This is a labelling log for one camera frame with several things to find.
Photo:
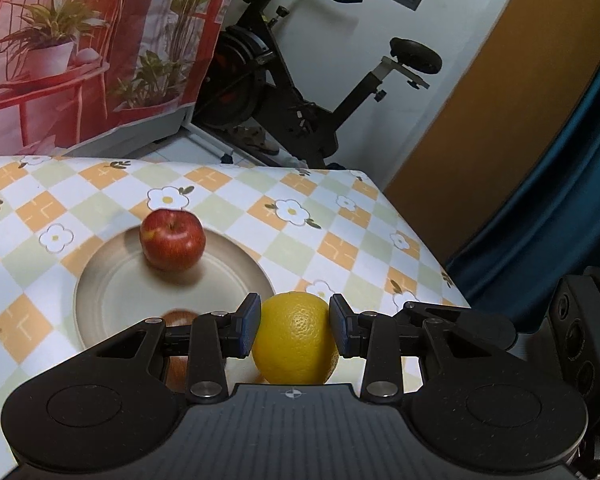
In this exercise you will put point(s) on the blue curtain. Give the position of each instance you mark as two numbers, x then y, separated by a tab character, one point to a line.
548	227

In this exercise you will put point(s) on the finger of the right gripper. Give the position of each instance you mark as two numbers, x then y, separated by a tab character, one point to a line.
491	328

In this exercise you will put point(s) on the wooden door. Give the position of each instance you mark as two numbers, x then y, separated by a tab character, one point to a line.
512	101

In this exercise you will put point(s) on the round yellow orange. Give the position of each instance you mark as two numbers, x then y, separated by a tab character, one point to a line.
294	343

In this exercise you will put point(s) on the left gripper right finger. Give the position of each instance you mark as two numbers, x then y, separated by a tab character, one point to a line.
374	337

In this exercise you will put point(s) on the pink printed backdrop cloth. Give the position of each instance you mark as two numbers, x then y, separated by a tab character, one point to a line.
72	70

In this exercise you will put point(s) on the beige round plate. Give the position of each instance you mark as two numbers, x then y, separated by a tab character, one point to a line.
118	287

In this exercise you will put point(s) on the dark red apple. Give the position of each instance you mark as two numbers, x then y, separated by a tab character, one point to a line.
176	377

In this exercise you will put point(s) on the bright red apple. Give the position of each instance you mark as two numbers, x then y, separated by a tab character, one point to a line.
172	240

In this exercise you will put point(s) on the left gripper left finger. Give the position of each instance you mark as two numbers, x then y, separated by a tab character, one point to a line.
212	340

